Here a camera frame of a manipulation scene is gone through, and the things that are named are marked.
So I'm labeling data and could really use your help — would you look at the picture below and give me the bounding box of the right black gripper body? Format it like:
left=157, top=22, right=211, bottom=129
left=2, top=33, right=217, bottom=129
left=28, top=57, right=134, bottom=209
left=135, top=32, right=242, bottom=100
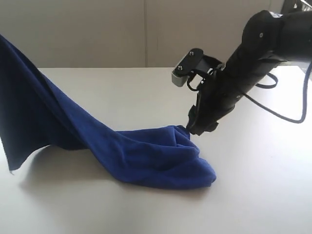
left=192, top=62, right=268, bottom=126

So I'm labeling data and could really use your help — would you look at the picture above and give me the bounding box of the blue towel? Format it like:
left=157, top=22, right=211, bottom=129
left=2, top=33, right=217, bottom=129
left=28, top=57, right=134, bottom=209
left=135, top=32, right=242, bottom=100
left=0, top=37, right=216, bottom=190

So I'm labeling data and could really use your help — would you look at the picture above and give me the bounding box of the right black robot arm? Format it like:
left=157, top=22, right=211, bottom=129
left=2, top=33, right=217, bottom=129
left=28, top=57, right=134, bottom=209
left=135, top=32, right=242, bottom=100
left=186, top=10, right=312, bottom=136

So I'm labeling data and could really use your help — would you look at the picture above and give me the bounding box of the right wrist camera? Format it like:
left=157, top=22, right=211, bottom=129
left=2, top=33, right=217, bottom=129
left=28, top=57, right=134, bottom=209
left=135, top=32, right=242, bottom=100
left=171, top=48, right=204, bottom=87

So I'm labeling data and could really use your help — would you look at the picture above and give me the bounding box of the right black camera cable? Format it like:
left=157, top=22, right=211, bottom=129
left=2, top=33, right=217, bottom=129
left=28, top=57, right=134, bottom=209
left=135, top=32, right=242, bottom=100
left=186, top=65, right=312, bottom=124

